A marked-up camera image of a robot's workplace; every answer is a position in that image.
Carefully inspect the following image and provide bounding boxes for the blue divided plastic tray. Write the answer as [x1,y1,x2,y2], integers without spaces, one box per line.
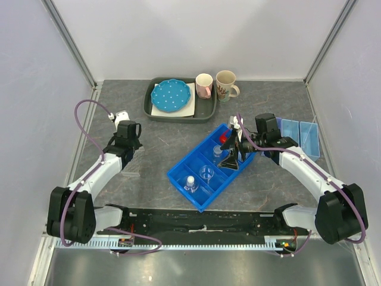
[167,123,255,212]

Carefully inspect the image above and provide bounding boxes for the grey cable duct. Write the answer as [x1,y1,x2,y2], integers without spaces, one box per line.
[70,236,296,251]

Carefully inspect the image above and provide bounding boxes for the round glass flask white stopper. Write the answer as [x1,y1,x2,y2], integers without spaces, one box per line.
[183,176,199,194]

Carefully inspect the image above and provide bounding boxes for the blue polka dot plate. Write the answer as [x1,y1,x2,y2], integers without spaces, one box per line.
[151,79,192,113]

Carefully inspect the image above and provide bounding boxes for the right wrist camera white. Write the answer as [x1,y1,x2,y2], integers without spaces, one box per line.
[227,116,243,132]

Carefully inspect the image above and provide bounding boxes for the pink mug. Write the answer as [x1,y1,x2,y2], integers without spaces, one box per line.
[195,73,213,99]

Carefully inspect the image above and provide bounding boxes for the beige patterned mug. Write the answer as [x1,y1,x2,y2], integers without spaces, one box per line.
[216,70,241,102]

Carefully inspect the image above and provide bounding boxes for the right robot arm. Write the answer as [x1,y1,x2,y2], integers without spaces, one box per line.
[218,113,368,244]

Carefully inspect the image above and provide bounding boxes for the purple and blue organizer bins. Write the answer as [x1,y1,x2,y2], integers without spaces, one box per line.
[276,117,320,161]

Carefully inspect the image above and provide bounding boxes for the grey plastic tray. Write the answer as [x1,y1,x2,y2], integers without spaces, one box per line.
[143,77,217,123]

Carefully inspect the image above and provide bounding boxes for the white wash bottle red cap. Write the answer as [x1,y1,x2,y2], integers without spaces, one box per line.
[219,129,232,145]

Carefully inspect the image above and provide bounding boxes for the white square plate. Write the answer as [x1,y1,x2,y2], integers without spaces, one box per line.
[151,83,195,117]

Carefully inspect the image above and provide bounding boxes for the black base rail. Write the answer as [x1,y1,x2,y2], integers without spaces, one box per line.
[116,207,308,244]

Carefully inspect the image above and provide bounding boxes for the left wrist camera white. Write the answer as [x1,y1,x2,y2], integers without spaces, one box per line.
[114,110,130,128]

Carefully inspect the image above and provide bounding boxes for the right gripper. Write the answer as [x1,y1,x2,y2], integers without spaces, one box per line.
[217,129,266,170]

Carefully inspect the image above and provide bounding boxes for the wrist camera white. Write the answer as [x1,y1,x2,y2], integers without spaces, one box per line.
[114,110,130,128]
[227,116,243,132]

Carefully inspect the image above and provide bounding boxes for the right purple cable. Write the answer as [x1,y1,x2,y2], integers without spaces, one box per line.
[236,113,367,259]

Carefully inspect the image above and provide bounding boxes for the clear glass beaker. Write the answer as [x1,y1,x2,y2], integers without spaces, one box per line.
[199,165,215,185]

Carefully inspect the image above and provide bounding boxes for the glass stoppered bottle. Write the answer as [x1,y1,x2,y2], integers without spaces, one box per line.
[212,145,223,165]

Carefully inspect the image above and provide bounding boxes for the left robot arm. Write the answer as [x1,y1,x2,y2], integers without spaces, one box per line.
[46,120,142,247]

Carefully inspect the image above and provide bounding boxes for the clear glass stirring rod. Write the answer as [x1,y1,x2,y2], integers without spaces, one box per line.
[305,115,317,143]

